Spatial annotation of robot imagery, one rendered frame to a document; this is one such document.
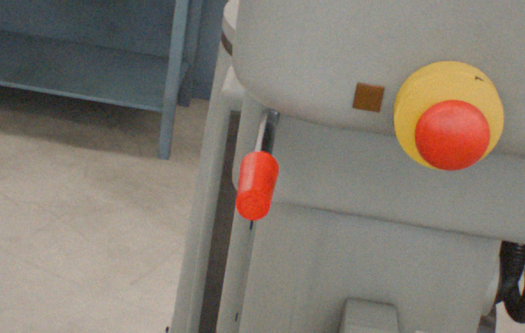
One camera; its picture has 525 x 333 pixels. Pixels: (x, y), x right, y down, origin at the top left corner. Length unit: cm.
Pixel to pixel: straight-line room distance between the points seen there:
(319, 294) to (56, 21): 462
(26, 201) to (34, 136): 62
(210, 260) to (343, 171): 63
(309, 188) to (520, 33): 21
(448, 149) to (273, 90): 11
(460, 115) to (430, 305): 29
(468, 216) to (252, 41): 22
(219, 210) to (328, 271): 51
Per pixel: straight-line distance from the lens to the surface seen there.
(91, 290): 367
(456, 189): 74
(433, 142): 57
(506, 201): 75
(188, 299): 140
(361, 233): 79
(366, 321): 79
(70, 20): 536
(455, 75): 59
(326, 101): 61
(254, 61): 63
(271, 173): 61
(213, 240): 132
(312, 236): 80
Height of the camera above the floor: 197
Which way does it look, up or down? 25 degrees down
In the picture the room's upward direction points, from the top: 9 degrees clockwise
